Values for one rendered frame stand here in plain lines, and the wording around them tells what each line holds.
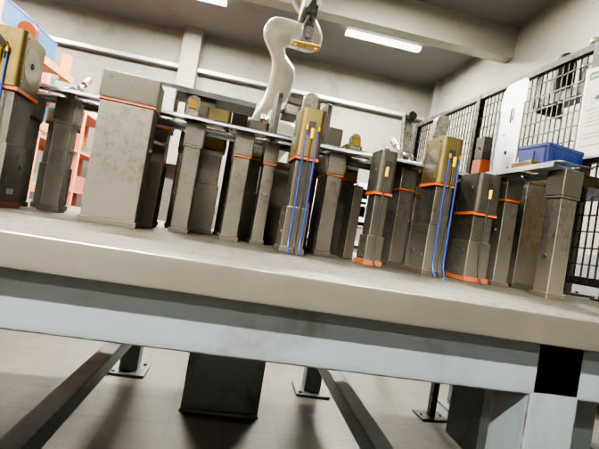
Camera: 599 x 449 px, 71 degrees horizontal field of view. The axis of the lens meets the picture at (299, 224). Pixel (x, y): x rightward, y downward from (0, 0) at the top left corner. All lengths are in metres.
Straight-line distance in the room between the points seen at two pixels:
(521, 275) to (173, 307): 1.02
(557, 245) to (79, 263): 0.93
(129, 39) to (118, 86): 7.62
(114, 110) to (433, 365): 0.80
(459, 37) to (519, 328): 5.94
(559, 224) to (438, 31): 5.38
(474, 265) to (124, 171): 0.87
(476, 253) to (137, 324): 0.86
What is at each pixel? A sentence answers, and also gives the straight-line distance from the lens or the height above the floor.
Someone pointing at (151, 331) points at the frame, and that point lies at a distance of 0.56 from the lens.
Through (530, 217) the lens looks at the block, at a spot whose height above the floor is 0.90.
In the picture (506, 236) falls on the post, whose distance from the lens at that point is 1.23.
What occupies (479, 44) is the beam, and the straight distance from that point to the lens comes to 6.54.
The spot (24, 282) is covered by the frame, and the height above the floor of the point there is 0.64.
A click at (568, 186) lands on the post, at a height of 0.95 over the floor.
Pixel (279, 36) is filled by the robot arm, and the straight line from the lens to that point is 1.77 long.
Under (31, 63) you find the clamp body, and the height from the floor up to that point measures 1.01.
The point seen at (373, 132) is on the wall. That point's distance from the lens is 8.38.
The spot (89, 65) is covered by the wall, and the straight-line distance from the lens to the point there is 8.65.
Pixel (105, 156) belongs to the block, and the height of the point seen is 0.84.
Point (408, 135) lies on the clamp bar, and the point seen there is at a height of 1.14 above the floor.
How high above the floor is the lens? 0.75
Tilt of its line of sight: 1 degrees up
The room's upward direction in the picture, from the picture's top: 10 degrees clockwise
